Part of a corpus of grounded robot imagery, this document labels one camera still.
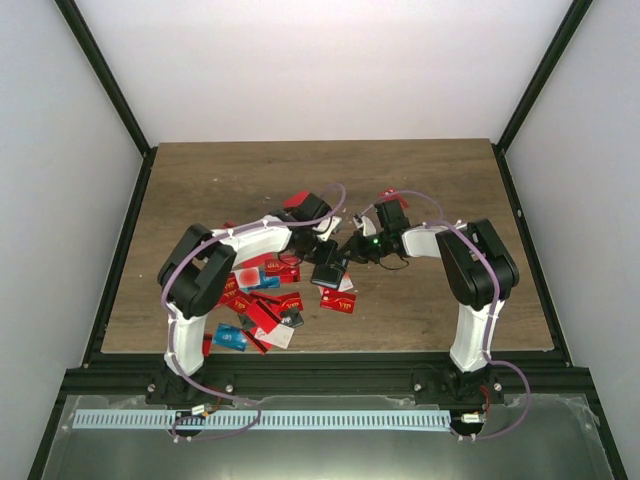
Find black card holder wallet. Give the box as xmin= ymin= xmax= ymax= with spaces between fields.
xmin=309 ymin=240 xmax=349 ymax=290

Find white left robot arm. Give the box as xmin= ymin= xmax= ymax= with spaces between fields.
xmin=157 ymin=192 xmax=346 ymax=404

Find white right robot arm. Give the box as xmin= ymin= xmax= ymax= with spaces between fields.
xmin=339 ymin=200 xmax=520 ymax=403

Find red striped card top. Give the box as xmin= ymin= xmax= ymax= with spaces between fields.
xmin=283 ymin=190 xmax=310 ymax=209

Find lone red VIP card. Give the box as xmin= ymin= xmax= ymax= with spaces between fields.
xmin=379 ymin=188 xmax=397 ymax=198

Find red VIP card centre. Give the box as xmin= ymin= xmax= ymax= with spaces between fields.
xmin=320 ymin=290 xmax=356 ymax=314

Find white red circle card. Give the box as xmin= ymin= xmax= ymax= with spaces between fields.
xmin=234 ymin=267 xmax=262 ymax=289

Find white card front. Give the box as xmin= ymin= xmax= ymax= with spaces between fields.
xmin=254 ymin=325 xmax=295 ymax=350

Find blue card front left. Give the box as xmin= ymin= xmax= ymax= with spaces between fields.
xmin=213 ymin=323 xmax=248 ymax=352

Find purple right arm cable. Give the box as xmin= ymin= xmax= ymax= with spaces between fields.
xmin=357 ymin=189 xmax=532 ymax=441

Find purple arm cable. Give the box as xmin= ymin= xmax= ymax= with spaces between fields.
xmin=159 ymin=182 xmax=348 ymax=444
xmin=357 ymin=189 xmax=532 ymax=441

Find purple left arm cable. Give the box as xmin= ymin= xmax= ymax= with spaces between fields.
xmin=159 ymin=182 xmax=348 ymax=444

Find black frame post left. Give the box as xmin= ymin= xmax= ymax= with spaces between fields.
xmin=53 ymin=0 xmax=153 ymax=156

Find black frame post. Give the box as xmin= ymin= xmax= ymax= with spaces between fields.
xmin=492 ymin=0 xmax=595 ymax=151
xmin=53 ymin=0 xmax=153 ymax=156

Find black front frame rail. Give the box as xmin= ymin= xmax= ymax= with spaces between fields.
xmin=60 ymin=351 xmax=597 ymax=406

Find light blue slotted cable duct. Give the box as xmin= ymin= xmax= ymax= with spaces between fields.
xmin=72 ymin=409 xmax=451 ymax=432

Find black frame post right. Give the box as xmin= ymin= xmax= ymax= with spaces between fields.
xmin=492 ymin=0 xmax=595 ymax=151

